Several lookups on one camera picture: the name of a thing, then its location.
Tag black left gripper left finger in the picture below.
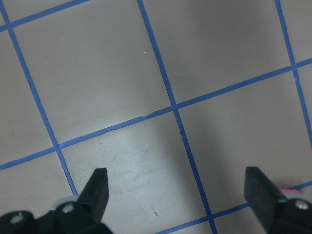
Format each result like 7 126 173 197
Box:
0 168 112 234

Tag pink foam cube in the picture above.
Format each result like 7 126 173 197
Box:
280 189 301 195

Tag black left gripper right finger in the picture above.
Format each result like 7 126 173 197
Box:
244 167 312 234

